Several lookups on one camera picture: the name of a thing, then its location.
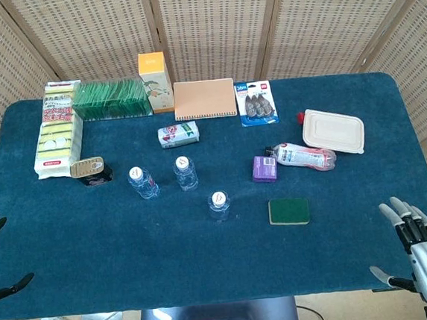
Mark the clear water bottle pink label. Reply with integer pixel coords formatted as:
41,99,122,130
126,164,162,202

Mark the clear water bottle white cap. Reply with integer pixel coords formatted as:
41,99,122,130
206,190,233,224
171,154,200,193

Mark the yellow sponge multipack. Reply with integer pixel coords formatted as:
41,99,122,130
26,80,89,181

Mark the black gold luncheon meat can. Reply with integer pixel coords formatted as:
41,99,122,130
69,155,115,189

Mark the green yellow scrub sponge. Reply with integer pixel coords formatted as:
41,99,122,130
267,195,311,228

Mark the beige lidded food container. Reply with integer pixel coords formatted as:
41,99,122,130
299,104,368,160

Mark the red white labelled drink bottle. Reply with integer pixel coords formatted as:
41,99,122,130
264,137,338,178

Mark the box of green packets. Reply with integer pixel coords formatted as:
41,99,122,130
69,76,154,124

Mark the small purple box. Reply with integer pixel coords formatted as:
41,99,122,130
250,154,279,184

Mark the white green drink can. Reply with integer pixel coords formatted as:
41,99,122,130
156,120,202,151

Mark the tall orange pomelo print box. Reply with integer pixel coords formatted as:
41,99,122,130
136,50,176,116

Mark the blue correction tape pack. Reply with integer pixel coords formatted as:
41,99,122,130
233,79,281,128

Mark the orange spiral notebook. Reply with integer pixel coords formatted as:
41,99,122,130
171,77,239,123

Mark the black floor cable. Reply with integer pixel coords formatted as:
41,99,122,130
296,303,319,320

